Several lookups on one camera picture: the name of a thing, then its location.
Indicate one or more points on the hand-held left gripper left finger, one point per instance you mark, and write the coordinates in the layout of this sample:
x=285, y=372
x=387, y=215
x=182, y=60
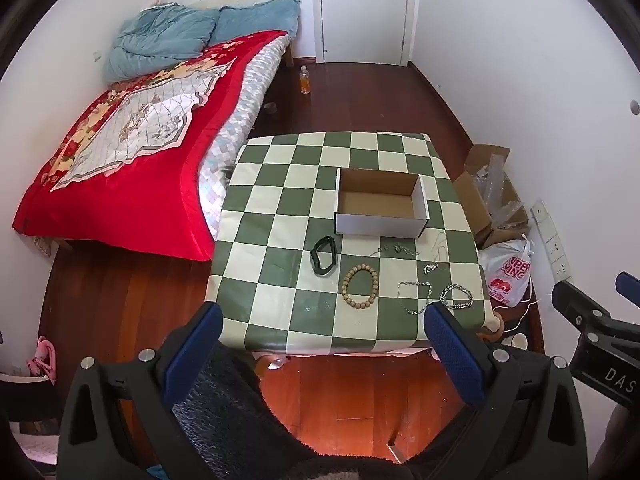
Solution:
x=195, y=355

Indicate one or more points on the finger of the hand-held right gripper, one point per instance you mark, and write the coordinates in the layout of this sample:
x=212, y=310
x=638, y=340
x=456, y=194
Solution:
x=629, y=287
x=580, y=302

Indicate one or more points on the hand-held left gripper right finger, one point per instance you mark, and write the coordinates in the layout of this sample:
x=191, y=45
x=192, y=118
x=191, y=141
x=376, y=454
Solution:
x=455, y=360

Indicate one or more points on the dark green bangle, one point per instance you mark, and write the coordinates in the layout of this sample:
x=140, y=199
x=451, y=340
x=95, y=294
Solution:
x=315, y=257

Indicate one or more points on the white cardboard box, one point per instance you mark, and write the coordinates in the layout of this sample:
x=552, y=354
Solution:
x=380, y=222

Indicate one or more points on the person's foot in slipper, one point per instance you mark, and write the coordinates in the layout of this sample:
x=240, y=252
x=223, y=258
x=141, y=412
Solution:
x=492, y=329

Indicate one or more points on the person's dark trouser leg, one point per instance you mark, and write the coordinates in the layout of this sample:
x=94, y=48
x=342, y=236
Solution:
x=225, y=410

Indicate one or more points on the white plastic bag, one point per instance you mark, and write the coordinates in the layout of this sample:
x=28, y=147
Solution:
x=505, y=272

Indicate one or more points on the green checkered tablecloth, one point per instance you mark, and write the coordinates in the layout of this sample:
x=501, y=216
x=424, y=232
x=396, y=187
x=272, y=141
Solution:
x=270, y=270

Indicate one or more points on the clear bubble wrap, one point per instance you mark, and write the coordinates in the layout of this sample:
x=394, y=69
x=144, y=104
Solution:
x=500, y=195

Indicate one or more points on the brown cardboard box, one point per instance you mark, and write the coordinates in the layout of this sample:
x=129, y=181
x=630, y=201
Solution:
x=472, y=200

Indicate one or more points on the pink cloth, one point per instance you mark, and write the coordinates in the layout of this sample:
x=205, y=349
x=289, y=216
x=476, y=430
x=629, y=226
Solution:
x=44, y=357

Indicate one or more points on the red printed blanket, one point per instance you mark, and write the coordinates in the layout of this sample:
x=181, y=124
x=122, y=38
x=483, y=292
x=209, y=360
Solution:
x=165, y=185

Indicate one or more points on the pale patchwork bed sheet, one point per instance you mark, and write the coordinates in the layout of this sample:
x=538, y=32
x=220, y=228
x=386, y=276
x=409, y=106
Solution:
x=245, y=105

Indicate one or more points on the tape roll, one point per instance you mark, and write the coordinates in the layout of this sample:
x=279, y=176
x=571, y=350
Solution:
x=270, y=108

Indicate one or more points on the orange liquid bottle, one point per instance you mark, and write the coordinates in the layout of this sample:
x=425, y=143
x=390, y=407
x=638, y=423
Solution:
x=304, y=82

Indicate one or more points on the blue quilt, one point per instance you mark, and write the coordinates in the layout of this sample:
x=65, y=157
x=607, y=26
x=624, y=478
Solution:
x=155, y=35

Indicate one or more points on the blue pillow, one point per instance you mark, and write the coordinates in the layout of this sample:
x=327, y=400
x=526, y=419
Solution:
x=255, y=20

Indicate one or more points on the white door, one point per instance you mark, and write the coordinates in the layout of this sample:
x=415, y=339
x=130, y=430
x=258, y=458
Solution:
x=367, y=10

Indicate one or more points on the white wall socket strip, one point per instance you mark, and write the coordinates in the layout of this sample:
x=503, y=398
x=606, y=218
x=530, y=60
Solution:
x=550, y=240

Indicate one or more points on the wooden bed frame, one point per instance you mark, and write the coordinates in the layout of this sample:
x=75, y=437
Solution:
x=289, y=55

